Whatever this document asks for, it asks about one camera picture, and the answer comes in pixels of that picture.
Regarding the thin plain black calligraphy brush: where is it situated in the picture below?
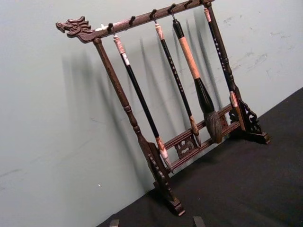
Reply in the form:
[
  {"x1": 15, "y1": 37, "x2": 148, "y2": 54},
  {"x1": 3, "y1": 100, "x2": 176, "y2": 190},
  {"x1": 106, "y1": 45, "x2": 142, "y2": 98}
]
[{"x1": 112, "y1": 35, "x2": 174, "y2": 175}]

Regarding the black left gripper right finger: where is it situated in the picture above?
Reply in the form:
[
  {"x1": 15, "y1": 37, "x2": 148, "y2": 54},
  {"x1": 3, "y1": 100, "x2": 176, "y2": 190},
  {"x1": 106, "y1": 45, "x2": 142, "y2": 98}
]
[{"x1": 192, "y1": 216, "x2": 206, "y2": 227}]

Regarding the black table cloth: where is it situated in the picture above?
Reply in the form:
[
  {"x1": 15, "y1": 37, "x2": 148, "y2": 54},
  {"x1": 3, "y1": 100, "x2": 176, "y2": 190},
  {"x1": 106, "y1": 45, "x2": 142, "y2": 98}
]
[{"x1": 95, "y1": 87, "x2": 303, "y2": 227}]

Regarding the large tan-handled calligraphy brush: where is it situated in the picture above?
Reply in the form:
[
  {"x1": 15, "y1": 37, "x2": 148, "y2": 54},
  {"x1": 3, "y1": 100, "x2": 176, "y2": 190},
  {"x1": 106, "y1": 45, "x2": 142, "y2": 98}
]
[{"x1": 172, "y1": 18, "x2": 223, "y2": 144}]

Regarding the pale wall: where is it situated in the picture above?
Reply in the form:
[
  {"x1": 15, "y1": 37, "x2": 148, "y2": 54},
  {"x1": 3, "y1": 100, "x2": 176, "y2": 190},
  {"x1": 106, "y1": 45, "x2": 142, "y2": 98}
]
[{"x1": 0, "y1": 0, "x2": 303, "y2": 227}]

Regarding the dark carved wooden brush rack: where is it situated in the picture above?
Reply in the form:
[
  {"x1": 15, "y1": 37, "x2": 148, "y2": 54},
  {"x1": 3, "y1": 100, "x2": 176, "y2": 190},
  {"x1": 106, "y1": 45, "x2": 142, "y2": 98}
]
[{"x1": 55, "y1": 0, "x2": 271, "y2": 217}]

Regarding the slim black brush white print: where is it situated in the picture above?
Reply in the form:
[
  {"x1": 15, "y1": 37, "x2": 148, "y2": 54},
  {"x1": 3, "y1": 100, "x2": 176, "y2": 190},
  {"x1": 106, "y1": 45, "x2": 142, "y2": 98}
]
[
  {"x1": 203, "y1": 7, "x2": 247, "y2": 131},
  {"x1": 154, "y1": 23, "x2": 202, "y2": 148}
]

